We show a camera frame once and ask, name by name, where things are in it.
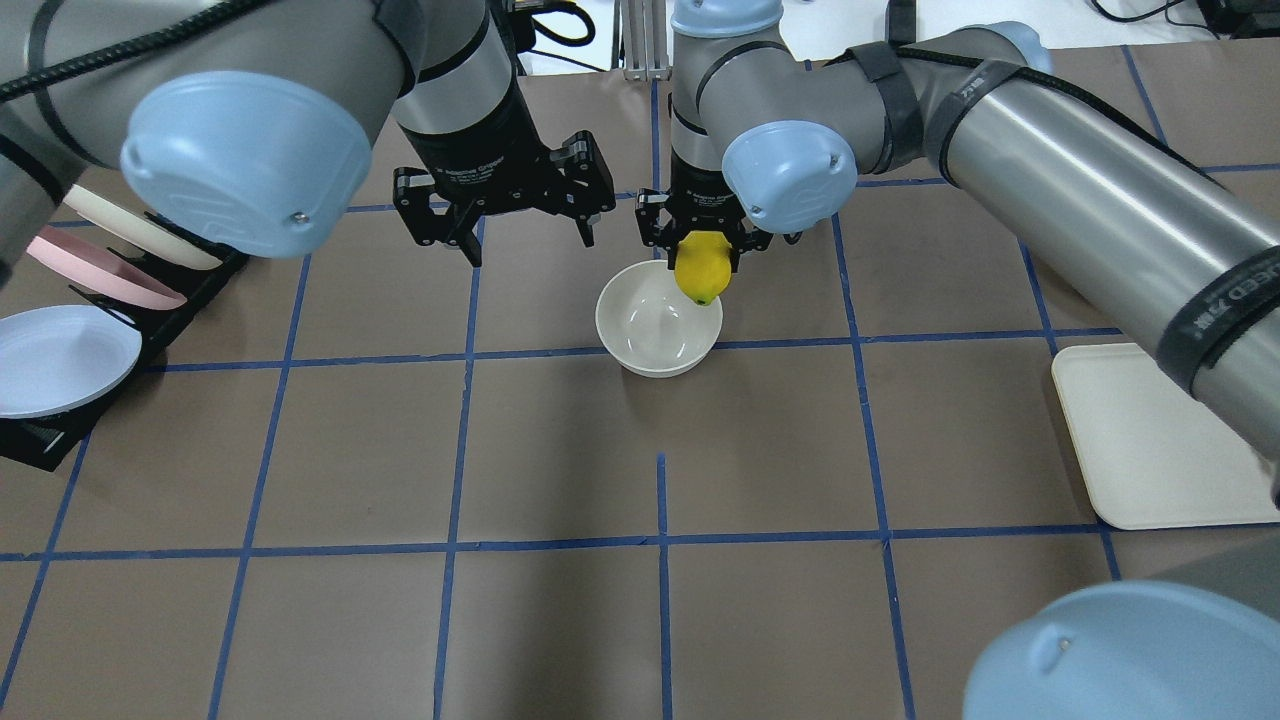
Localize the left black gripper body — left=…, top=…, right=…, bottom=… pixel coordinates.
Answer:
left=396, top=79, right=556, bottom=215

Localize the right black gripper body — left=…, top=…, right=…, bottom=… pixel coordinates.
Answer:
left=666, top=160, right=746, bottom=241

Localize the yellow lemon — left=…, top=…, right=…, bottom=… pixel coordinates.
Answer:
left=673, top=231, right=733, bottom=306

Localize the cream ceramic bowl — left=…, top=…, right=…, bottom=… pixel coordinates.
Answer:
left=594, top=260, right=724, bottom=379

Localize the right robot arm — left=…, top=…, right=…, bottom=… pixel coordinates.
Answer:
left=671, top=1, right=1279, bottom=719

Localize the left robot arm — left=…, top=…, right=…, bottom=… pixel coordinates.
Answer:
left=3, top=1, right=616, bottom=279

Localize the black power adapter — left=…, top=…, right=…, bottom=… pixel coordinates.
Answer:
left=884, top=0, right=918, bottom=47

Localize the cream plate in rack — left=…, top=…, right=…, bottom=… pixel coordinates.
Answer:
left=63, top=184, right=223, bottom=272

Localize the pink plate in rack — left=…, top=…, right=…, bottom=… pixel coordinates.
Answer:
left=26, top=225, right=187, bottom=311

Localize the light blue plate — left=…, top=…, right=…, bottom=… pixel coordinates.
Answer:
left=1, top=305, right=143, bottom=420

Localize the black plate rack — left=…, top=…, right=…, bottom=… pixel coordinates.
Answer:
left=1, top=211, right=248, bottom=471

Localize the cream rectangular tray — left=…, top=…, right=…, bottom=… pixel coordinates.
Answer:
left=1051, top=343, right=1279, bottom=530

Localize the aluminium frame post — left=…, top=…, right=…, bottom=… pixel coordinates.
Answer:
left=611, top=0, right=672, bottom=82

